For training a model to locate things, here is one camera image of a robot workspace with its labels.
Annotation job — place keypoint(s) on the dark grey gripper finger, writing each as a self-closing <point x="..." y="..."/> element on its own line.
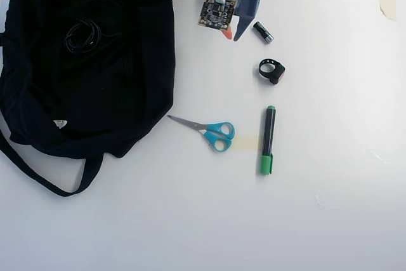
<point x="250" y="4"/>

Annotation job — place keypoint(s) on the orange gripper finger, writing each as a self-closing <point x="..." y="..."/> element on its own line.
<point x="229" y="33"/>

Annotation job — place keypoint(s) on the black fabric bag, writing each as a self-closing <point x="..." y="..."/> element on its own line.
<point x="79" y="77"/>

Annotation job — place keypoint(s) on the small black cylindrical flashlight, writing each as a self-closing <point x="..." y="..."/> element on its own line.
<point x="262" y="32"/>

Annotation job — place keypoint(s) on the green and black marker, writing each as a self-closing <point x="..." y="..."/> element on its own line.
<point x="268" y="131"/>

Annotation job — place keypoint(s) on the beige masking tape strip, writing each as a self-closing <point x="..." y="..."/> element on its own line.
<point x="387" y="1"/>
<point x="245" y="143"/>

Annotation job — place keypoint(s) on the bare camera circuit board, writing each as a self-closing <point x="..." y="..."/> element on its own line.
<point x="217" y="12"/>

